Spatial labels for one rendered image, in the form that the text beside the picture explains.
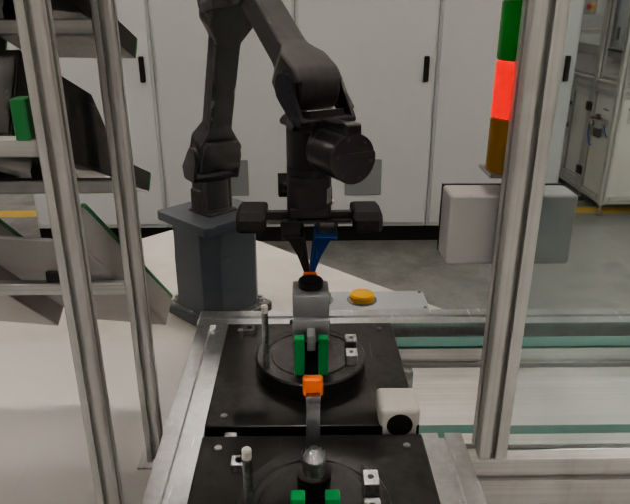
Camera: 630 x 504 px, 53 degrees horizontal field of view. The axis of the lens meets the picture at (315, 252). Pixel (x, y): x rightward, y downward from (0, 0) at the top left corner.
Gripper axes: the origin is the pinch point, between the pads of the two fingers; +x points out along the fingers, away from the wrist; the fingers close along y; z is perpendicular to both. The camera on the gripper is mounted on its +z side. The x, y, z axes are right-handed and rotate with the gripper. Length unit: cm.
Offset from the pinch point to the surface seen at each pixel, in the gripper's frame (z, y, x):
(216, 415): -18.2, 10.8, 12.3
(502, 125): -21.4, -17.1, -21.3
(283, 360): -9.8, 3.4, 10.4
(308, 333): -12.8, 0.2, 4.9
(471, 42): 290, -94, -7
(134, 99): 289, 97, 24
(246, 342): -1.8, 8.7, 12.5
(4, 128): -25.8, 25.1, -22.0
